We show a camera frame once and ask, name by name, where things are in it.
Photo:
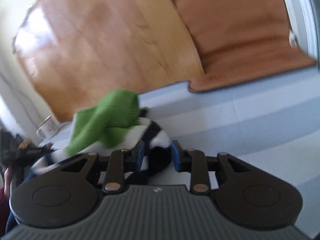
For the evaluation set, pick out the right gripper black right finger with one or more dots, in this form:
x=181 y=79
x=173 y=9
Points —
x=241 y=192

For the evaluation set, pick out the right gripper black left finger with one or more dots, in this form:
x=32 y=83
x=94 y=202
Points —
x=71 y=192

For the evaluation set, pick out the navy green striped small garment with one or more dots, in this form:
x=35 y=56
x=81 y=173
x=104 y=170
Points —
x=115 y=123

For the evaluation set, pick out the person's left hand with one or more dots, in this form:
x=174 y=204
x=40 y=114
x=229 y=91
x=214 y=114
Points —
x=7 y=181

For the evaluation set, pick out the white enamel mug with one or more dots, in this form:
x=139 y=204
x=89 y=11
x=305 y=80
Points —
x=48 y=128

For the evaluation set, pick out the blue striped bed sheet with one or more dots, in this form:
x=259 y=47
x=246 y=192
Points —
x=272 y=124

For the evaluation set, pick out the wooden headboard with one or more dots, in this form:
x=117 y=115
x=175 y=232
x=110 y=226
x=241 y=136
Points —
x=76 y=51

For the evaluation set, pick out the brown cushion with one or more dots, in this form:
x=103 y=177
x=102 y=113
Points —
x=240 y=41

